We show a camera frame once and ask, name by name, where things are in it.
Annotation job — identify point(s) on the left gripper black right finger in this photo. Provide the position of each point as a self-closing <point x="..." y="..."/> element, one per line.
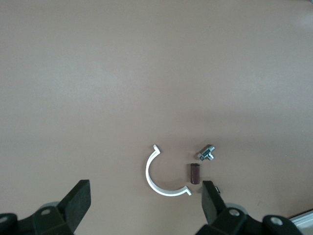
<point x="210" y="203"/>

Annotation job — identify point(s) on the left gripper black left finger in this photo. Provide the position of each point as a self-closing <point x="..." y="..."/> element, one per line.
<point x="75" y="203"/>

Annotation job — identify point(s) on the white drawer cabinet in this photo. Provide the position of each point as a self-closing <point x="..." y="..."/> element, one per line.
<point x="305" y="224"/>

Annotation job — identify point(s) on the small dark brown block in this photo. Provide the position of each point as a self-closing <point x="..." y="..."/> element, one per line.
<point x="194" y="174"/>

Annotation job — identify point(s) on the silver metal fitting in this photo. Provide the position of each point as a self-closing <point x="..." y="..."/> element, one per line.
<point x="205" y="153"/>

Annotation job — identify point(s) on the white semicircular pipe clamp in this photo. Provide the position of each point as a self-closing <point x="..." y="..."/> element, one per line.
<point x="149" y="178"/>

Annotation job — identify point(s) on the brown table mat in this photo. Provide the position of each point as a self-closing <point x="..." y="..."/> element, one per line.
<point x="97" y="73"/>

